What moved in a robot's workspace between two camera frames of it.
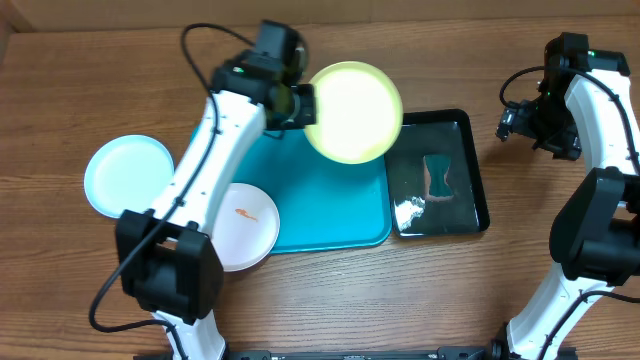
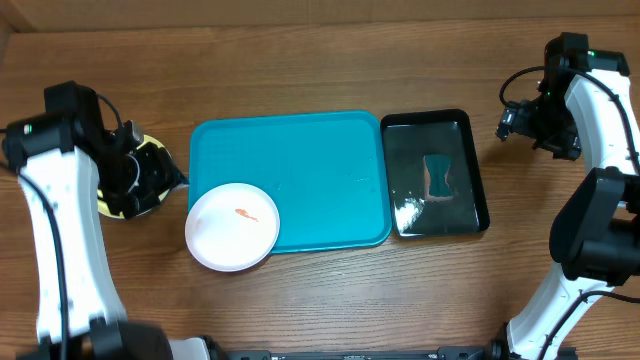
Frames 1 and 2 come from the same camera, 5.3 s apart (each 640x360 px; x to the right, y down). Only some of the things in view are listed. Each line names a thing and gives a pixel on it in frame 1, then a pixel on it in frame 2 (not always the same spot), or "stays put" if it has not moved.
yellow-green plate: (358, 113) → (107, 211)
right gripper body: (552, 125) stays put
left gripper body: (301, 110) → (130, 179)
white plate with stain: (245, 227) stays put
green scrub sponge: (435, 169) stays put
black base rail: (444, 353) stays put
